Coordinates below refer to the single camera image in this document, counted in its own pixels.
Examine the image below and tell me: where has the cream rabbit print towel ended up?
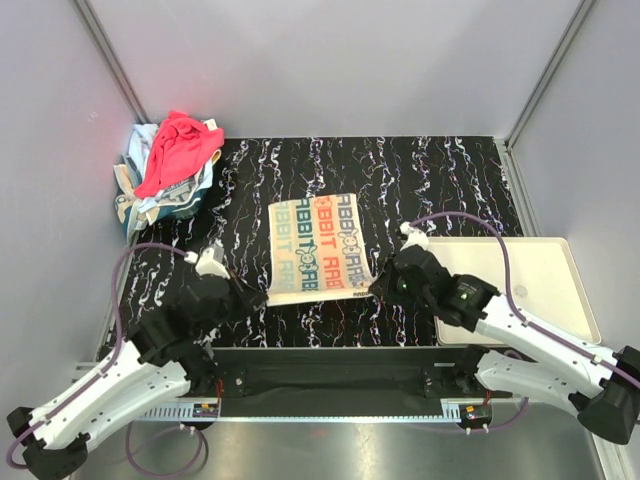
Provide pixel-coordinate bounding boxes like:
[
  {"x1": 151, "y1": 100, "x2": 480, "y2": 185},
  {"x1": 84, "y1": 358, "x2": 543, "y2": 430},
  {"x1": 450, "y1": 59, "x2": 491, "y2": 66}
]
[{"x1": 267, "y1": 193, "x2": 374, "y2": 307}]

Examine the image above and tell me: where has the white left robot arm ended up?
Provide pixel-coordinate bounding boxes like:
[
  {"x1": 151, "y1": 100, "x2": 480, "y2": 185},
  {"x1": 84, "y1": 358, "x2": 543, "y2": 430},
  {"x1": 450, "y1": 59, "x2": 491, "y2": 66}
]
[{"x1": 7, "y1": 273, "x2": 267, "y2": 479}]

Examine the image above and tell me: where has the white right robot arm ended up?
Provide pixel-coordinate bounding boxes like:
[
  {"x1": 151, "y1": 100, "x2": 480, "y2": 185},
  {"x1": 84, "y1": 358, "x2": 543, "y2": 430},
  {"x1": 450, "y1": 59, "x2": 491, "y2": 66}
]
[{"x1": 369, "y1": 246, "x2": 639, "y2": 445}]

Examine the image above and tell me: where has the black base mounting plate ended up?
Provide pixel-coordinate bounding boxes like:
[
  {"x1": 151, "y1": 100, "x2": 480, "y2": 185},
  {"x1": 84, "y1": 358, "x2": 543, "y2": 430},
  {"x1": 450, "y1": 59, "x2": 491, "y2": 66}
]
[{"x1": 158, "y1": 347, "x2": 513, "y2": 400}]

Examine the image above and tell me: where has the teal patterned towel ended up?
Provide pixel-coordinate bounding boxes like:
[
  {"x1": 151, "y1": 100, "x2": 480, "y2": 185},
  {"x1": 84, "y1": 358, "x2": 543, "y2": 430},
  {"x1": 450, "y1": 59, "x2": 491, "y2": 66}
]
[{"x1": 113, "y1": 162, "x2": 213, "y2": 245}]

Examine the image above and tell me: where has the white plastic tray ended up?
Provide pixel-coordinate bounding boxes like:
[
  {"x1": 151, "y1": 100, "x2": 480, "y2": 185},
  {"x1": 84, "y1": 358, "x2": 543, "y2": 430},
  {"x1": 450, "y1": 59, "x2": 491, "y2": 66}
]
[{"x1": 429, "y1": 237, "x2": 602, "y2": 344}]

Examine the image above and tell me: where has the red pink towel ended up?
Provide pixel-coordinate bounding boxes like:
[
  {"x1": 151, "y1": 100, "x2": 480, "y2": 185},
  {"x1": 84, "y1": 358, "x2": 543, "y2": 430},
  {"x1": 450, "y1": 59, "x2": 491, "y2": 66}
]
[{"x1": 134, "y1": 110, "x2": 225, "y2": 198}]

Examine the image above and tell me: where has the white light blue towel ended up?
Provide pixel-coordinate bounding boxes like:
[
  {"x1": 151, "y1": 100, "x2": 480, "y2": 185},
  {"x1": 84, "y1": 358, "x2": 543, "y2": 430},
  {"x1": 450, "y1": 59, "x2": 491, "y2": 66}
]
[{"x1": 124, "y1": 123, "x2": 159, "y2": 182}]

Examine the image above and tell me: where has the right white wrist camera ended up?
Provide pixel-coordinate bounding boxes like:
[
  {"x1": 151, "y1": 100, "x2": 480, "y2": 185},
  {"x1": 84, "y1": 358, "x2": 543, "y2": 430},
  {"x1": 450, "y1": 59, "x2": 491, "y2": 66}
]
[{"x1": 400, "y1": 222, "x2": 429, "y2": 251}]

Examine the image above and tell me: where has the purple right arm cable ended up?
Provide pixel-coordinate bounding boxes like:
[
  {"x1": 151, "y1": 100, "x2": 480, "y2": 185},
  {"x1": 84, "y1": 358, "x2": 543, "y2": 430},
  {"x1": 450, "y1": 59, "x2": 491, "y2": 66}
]
[{"x1": 409, "y1": 211, "x2": 631, "y2": 434}]

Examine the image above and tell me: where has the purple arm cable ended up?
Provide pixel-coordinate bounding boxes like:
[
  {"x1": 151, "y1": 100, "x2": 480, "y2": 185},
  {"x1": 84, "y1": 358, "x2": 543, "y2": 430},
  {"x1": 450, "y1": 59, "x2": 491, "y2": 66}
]
[
  {"x1": 4, "y1": 243, "x2": 209, "y2": 477},
  {"x1": 409, "y1": 211, "x2": 631, "y2": 434}
]

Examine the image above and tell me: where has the aluminium rail frame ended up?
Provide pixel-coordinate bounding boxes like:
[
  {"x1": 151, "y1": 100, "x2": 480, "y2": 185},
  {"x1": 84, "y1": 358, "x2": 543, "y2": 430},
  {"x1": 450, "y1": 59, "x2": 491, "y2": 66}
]
[{"x1": 79, "y1": 391, "x2": 635, "y2": 479}]

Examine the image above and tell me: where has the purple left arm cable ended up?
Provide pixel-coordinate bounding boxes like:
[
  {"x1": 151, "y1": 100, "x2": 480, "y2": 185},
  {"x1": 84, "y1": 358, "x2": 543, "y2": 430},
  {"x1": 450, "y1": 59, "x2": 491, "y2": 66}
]
[{"x1": 4, "y1": 243, "x2": 209, "y2": 477}]

